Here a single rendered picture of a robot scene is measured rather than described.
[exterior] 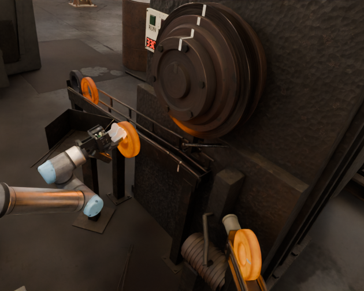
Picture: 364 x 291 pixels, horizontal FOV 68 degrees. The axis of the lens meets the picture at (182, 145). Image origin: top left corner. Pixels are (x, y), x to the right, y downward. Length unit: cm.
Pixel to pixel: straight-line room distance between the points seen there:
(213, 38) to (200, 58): 8
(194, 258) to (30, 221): 116
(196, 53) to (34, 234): 147
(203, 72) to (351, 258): 170
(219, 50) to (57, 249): 142
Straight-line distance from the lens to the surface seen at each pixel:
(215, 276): 113
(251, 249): 90
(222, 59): 87
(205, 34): 90
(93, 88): 179
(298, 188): 102
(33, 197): 89
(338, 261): 213
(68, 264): 175
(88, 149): 108
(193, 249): 116
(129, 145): 113
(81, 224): 188
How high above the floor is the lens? 148
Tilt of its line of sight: 36 degrees down
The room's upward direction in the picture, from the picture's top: 9 degrees clockwise
